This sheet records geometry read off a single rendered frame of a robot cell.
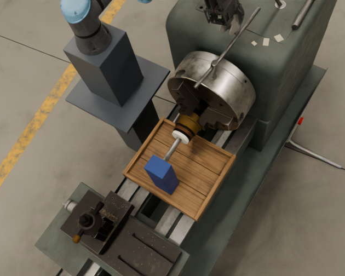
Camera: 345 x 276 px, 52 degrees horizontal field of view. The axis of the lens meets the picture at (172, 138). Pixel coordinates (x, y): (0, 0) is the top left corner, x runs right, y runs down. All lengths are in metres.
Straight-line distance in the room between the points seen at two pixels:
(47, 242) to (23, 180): 1.29
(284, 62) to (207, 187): 0.55
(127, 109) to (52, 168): 1.05
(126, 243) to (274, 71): 0.79
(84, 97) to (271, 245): 1.38
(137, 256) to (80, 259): 0.23
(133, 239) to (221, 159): 0.47
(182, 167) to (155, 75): 0.58
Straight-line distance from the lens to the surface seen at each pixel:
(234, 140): 1.50
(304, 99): 2.00
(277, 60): 1.24
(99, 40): 1.50
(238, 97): 1.24
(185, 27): 1.34
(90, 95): 1.87
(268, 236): 2.29
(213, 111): 1.29
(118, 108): 1.78
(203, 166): 1.45
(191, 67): 1.25
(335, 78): 2.77
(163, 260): 1.30
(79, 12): 1.39
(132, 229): 1.33
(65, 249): 1.46
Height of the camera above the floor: 2.25
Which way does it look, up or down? 65 degrees down
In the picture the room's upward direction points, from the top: 19 degrees counter-clockwise
